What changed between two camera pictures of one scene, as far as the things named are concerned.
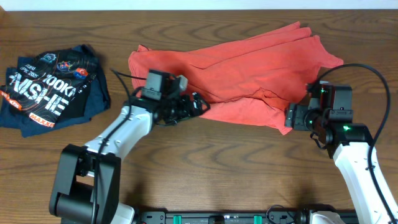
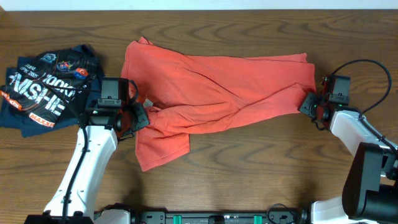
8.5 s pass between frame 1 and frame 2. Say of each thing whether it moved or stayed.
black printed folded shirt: stayed
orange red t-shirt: moved
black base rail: stayed
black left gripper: moved
